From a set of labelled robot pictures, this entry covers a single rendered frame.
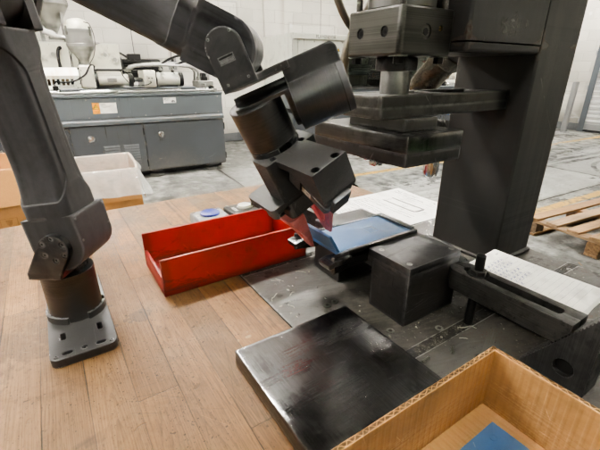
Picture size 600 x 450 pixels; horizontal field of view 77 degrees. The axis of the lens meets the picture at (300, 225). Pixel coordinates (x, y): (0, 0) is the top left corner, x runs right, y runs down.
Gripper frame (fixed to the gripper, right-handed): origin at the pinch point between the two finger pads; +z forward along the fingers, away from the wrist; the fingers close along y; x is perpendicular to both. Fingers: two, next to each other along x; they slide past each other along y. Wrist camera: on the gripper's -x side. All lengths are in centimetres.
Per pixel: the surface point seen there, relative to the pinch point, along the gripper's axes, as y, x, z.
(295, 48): 257, 433, 87
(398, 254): 6.0, -7.7, 5.2
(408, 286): 3.3, -11.6, 6.3
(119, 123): 13, 439, 56
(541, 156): 38.6, -7.6, 11.5
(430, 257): 8.4, -10.7, 6.4
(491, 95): 31.1, -5.0, -3.3
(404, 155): 10.3, -8.4, -7.7
